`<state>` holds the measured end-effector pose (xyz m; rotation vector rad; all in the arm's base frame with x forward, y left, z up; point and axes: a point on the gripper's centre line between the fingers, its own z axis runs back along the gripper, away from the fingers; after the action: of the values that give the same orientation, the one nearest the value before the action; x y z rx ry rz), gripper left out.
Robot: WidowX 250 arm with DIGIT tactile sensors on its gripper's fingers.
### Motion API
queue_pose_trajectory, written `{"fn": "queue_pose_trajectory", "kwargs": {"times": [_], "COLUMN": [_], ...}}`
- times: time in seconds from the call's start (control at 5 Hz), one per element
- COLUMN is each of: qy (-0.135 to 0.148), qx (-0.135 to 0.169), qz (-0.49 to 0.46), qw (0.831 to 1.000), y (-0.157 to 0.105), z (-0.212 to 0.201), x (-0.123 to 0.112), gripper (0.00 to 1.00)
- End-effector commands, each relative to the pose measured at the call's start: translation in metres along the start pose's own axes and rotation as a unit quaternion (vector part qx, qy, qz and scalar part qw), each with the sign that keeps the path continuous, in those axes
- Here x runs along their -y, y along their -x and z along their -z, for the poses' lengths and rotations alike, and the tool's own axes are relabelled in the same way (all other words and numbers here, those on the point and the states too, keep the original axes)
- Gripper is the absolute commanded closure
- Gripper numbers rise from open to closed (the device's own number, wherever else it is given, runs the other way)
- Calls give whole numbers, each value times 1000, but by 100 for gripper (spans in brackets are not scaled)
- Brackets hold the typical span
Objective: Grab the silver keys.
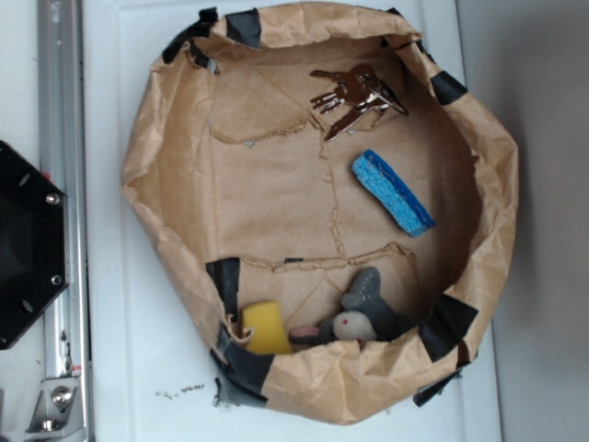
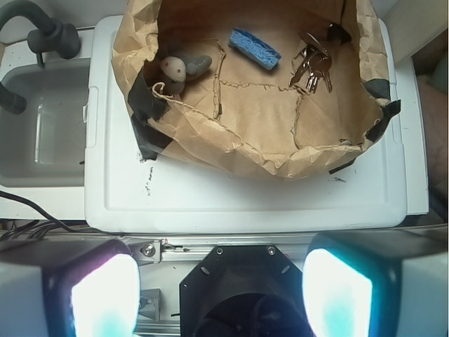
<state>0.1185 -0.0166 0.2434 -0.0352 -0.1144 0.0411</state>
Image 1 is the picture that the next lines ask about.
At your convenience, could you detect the grey plush mouse toy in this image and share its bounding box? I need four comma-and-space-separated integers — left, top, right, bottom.
288, 267, 415, 347

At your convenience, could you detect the brown paper bin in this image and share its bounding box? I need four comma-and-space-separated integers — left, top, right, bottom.
122, 2, 518, 425

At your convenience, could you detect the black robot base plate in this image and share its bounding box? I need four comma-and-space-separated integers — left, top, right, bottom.
1, 142, 68, 350

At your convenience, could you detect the white tray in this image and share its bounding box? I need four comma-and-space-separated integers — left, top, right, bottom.
83, 1, 502, 441

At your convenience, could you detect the metal corner bracket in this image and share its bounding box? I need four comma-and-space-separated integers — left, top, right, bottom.
25, 377, 86, 441

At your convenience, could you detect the yellow sponge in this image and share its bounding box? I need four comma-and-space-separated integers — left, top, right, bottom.
242, 301, 293, 355

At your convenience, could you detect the silver key bunch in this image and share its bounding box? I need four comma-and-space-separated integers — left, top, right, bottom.
310, 64, 410, 142

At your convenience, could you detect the blue sponge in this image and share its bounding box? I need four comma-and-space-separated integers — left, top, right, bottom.
352, 149, 436, 238

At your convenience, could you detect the aluminium frame rail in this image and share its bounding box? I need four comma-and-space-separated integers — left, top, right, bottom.
37, 1, 95, 441

